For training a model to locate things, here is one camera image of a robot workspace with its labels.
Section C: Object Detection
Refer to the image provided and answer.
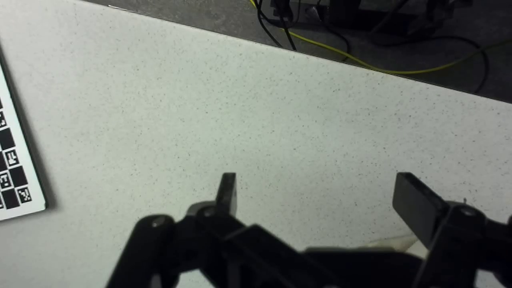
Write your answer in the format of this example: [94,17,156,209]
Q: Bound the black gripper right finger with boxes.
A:
[390,172,512,288]

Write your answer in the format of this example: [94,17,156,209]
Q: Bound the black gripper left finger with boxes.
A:
[103,172,332,288]

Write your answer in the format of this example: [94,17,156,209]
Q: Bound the computer keyboard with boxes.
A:
[0,63,47,223]

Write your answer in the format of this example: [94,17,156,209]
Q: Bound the yellow cable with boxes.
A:
[246,0,512,78]

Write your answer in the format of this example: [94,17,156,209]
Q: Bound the looped black cable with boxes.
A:
[366,33,491,97]

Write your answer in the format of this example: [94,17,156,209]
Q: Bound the thin black cable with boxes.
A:
[254,0,299,54]

